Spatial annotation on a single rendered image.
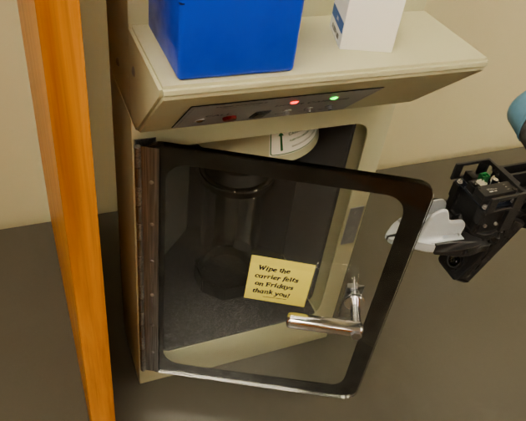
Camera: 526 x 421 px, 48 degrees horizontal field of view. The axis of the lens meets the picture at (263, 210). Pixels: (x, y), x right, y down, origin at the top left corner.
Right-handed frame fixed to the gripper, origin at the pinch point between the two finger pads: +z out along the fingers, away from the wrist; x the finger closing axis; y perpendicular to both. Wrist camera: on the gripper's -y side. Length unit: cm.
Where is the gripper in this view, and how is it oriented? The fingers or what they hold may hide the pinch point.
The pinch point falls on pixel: (394, 239)
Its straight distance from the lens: 71.8
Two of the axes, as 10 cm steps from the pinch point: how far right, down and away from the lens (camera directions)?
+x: 3.7, 6.4, -6.7
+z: -9.2, 1.6, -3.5
